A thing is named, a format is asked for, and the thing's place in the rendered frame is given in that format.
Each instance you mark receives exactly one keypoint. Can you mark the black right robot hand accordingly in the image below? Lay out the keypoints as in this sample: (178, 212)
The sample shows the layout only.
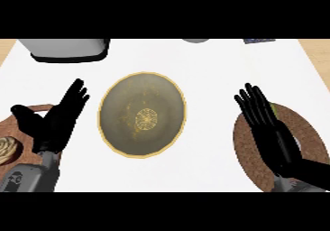
(272, 138)

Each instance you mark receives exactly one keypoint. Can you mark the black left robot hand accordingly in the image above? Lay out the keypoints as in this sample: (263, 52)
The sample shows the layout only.
(55, 126)

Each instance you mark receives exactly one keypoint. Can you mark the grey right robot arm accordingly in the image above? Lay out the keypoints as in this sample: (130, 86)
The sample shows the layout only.
(297, 187)

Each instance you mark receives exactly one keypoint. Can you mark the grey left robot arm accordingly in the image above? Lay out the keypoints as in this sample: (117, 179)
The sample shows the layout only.
(29, 177)

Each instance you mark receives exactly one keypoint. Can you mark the round brown placemat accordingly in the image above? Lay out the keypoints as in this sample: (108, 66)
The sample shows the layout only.
(254, 150)

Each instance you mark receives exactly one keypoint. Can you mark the olive bowl with gold rim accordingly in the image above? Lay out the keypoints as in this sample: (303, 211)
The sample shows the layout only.
(144, 99)

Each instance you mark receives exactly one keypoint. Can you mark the beige swirled pastry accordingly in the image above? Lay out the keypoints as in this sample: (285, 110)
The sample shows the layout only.
(4, 149)

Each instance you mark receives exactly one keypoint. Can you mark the grey appliance with black base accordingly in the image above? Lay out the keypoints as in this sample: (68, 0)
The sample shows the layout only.
(64, 48)

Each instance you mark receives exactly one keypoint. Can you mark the dark blue patterned object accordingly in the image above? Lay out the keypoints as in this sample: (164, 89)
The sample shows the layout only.
(259, 40)

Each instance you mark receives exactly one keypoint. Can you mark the small grey round object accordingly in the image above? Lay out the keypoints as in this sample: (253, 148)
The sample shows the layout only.
(195, 40)

